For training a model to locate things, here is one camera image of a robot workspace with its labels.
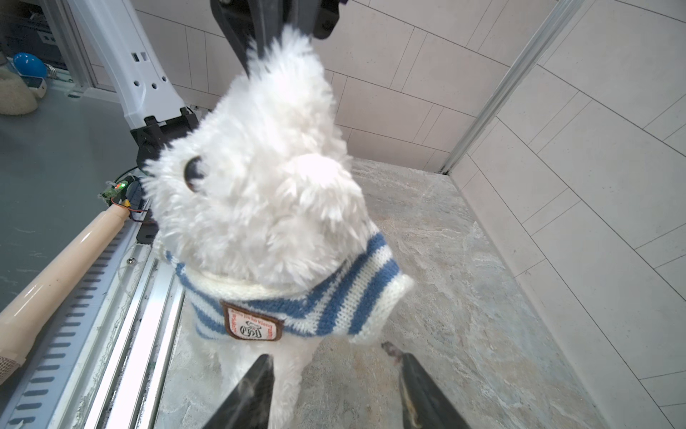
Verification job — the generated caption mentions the left circuit board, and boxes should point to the left circuit board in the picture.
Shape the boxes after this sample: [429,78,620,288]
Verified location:
[99,174,144,211]

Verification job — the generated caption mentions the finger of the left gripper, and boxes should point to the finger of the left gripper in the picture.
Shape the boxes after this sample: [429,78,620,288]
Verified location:
[210,0,268,72]
[283,0,343,40]

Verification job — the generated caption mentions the beige cylindrical handle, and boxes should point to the beige cylindrical handle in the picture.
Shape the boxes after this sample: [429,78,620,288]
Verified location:
[1,205,129,382]

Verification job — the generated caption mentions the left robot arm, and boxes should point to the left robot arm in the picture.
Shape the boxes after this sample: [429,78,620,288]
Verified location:
[69,0,339,168]

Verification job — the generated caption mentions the blue round object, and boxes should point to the blue round object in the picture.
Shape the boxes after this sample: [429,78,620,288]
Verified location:
[12,53,48,79]

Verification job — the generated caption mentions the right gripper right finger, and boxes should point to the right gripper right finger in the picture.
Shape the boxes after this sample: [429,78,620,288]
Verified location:
[382,341,471,429]

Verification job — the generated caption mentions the blue white striped sweater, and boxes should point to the blue white striped sweater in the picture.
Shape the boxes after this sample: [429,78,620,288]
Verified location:
[165,225,414,343]

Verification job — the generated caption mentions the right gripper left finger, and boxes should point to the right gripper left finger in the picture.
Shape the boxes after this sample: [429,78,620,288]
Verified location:
[203,354,275,429]

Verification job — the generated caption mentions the aluminium mounting rail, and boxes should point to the aluminium mounting rail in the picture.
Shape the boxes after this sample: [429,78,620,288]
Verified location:
[1,222,184,428]

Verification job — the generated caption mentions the white teddy bear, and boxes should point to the white teddy bear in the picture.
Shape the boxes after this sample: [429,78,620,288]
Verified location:
[144,26,373,428]

